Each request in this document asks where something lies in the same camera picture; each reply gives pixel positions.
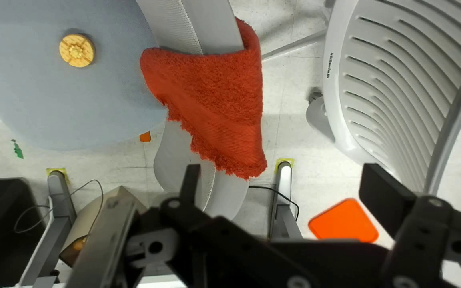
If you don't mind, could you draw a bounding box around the orange towel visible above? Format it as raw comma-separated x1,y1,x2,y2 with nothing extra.
139,18,268,181

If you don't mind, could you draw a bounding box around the orange flat object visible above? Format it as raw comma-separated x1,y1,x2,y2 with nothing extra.
307,197,380,245

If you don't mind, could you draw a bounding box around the grey mesh office chair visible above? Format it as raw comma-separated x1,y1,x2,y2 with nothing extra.
0,0,263,221

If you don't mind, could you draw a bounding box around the white slatted chair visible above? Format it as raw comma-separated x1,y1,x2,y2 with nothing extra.
303,0,461,197

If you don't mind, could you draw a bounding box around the silver table leg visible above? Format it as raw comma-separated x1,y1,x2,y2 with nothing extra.
19,167,78,288
267,157,302,242

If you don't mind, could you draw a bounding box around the yellow round disc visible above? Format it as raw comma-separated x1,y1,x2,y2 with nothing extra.
57,32,97,71

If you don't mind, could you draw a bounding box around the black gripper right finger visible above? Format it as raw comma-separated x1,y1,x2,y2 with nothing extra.
358,162,461,288

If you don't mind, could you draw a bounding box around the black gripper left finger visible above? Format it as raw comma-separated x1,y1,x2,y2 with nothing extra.
132,164,307,288

